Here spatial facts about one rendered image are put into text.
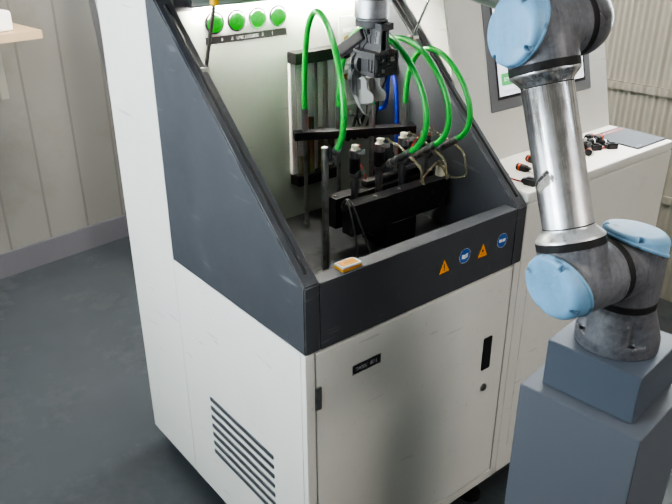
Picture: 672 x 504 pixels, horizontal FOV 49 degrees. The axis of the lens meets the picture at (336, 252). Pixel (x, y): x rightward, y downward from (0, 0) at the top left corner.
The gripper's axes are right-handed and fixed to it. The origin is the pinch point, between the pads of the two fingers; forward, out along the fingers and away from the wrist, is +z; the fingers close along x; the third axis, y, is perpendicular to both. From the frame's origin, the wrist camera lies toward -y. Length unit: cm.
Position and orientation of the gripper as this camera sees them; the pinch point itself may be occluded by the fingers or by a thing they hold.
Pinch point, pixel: (363, 108)
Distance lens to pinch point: 171.9
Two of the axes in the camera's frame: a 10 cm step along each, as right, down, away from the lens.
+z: 0.0, 9.0, 4.4
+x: 7.8, -2.8, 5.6
